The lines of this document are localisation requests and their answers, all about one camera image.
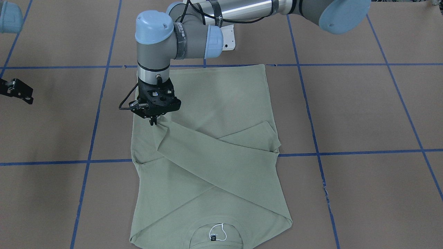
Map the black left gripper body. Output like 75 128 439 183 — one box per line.
136 78 175 120

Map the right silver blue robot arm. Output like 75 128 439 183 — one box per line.
0 0 34 105

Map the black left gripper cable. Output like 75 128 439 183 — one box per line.
118 83 139 111

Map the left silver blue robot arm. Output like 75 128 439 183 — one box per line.
127 0 371 126

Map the olive green long-sleeve shirt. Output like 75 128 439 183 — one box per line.
129 64 292 249

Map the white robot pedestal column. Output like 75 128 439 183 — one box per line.
220 24 236 52

